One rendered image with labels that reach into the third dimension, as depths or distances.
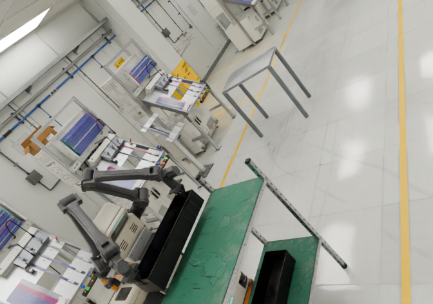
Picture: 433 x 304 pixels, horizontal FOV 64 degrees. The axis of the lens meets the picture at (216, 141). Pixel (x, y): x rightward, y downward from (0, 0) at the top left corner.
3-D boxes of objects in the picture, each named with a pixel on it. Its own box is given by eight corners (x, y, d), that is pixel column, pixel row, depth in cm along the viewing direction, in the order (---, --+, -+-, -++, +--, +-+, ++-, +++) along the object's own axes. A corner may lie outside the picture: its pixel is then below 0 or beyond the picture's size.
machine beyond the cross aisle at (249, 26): (283, 15, 786) (232, -59, 715) (276, 33, 733) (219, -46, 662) (240, 44, 876) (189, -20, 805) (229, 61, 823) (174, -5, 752)
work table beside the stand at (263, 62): (308, 116, 404) (268, 64, 374) (260, 138, 446) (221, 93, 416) (311, 95, 436) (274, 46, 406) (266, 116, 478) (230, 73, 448)
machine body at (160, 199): (186, 190, 480) (155, 161, 457) (164, 234, 434) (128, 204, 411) (159, 199, 523) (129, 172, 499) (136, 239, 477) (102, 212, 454)
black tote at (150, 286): (187, 205, 221) (174, 195, 217) (204, 200, 210) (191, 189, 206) (145, 292, 183) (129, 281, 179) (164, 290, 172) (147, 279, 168)
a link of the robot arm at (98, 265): (72, 195, 196) (55, 205, 191) (75, 190, 185) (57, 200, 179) (115, 261, 196) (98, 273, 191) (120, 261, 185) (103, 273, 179)
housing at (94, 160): (117, 142, 452) (115, 134, 441) (96, 169, 420) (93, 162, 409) (112, 140, 453) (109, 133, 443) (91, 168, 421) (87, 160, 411)
